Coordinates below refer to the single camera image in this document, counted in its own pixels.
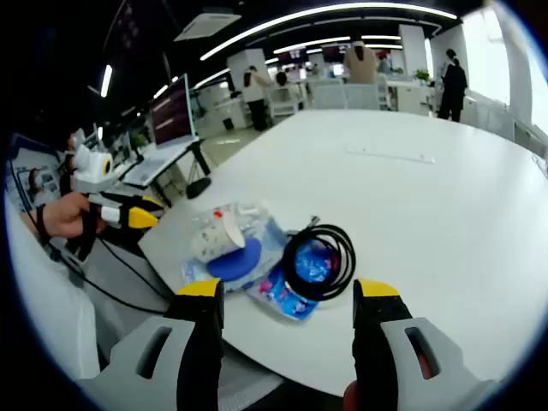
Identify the person's left hand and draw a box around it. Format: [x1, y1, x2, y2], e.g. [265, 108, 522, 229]
[44, 192, 107, 250]

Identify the ceiling air conditioner vent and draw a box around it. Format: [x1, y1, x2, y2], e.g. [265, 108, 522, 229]
[173, 11, 243, 43]

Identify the white standing desk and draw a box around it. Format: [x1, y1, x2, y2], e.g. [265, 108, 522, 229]
[122, 136, 213, 200]

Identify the clear plastic bag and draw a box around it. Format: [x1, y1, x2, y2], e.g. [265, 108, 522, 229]
[179, 213, 292, 296]

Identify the white table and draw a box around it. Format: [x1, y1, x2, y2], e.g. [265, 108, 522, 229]
[136, 109, 548, 386]

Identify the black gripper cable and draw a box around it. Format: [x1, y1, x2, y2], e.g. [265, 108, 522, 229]
[46, 235, 176, 316]

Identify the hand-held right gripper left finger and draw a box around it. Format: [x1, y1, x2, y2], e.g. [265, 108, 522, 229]
[76, 277, 226, 411]

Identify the long ceiling light strip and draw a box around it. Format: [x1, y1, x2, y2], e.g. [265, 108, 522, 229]
[200, 2, 459, 62]

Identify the white tube lamp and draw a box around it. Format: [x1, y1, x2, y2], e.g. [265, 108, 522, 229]
[100, 63, 113, 98]

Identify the blue pink tissue packet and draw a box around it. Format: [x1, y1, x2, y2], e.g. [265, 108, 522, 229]
[246, 243, 343, 322]

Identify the clear plastic water bottle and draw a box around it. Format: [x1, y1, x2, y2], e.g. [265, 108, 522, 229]
[192, 200, 275, 241]

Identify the white printed paper cup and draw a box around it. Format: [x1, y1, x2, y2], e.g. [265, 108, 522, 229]
[189, 212, 248, 263]

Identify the blue white display board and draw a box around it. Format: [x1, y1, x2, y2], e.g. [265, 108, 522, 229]
[8, 132, 65, 213]

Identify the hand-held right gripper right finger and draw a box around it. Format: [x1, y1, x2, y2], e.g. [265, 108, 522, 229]
[351, 277, 513, 411]

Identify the computer monitor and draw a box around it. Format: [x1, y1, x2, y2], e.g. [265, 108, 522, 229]
[148, 74, 197, 150]

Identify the black wristband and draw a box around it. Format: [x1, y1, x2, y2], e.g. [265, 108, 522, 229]
[34, 204, 49, 247]

